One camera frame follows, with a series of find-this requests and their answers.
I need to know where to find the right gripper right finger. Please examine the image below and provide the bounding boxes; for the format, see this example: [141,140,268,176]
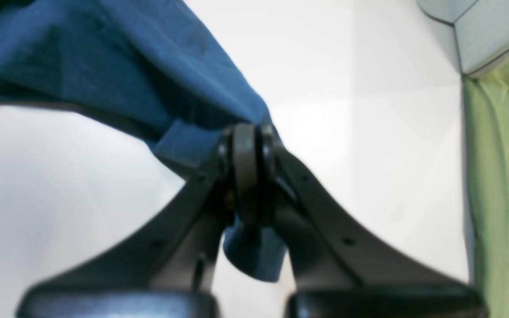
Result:
[257,125,489,318]

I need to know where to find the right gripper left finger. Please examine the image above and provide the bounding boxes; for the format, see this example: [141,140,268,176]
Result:
[16,124,257,318]

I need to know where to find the dark blue t-shirt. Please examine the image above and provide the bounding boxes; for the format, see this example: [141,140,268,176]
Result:
[0,0,289,283]

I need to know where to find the grey-green fabric curtain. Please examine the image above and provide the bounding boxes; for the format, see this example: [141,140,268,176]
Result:
[463,61,509,318]

